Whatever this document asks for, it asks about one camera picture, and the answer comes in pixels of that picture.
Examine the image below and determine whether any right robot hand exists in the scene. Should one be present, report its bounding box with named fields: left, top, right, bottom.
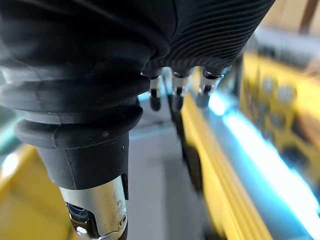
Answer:
left=0, top=0, right=276, bottom=240

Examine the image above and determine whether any yellow metal shelf rack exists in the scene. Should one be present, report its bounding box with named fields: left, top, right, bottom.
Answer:
left=181, top=47, right=320, bottom=240
left=0, top=143, right=80, bottom=240

